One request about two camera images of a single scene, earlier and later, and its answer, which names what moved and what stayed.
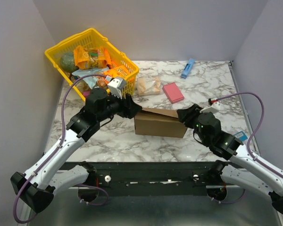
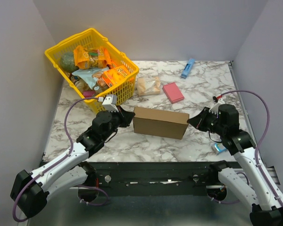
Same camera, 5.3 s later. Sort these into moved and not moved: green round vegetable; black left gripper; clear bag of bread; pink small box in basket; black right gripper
Moved: black right gripper; black left gripper
Not moved: pink small box in basket; clear bag of bread; green round vegetable
